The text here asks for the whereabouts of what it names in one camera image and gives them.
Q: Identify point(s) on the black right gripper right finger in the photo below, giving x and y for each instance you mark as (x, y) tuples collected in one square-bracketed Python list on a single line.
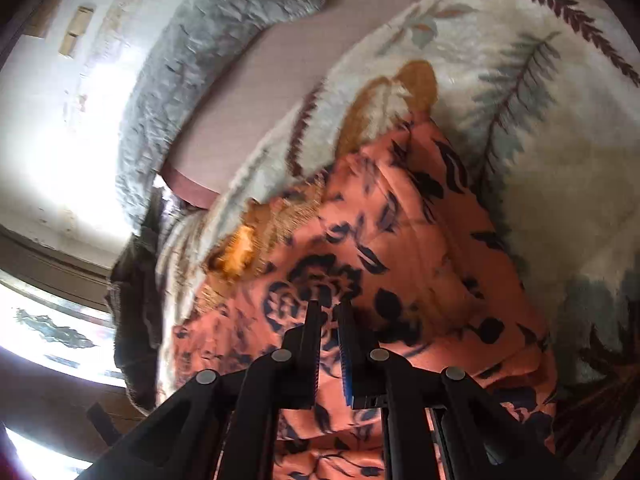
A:
[(436, 425)]

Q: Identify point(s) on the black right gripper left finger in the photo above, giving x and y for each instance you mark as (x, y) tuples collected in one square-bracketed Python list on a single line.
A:
[(222, 426)]

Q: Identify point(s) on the orange floral garment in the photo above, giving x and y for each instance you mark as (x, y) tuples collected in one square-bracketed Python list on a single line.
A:
[(395, 230)]

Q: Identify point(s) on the dark brown fuzzy garment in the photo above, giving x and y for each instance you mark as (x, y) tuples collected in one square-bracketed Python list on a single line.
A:
[(134, 302)]

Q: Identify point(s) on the stained glass window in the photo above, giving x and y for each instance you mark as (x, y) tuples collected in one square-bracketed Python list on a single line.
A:
[(57, 333)]

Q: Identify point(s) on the leaf pattern bed blanket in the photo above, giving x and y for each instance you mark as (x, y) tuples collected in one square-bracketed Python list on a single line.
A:
[(540, 100)]

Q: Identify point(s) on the grey quilted pillow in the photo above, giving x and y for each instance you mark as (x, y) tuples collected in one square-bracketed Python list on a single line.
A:
[(198, 45)]

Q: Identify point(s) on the beige wall switch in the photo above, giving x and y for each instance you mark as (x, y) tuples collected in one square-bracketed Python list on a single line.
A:
[(75, 30)]

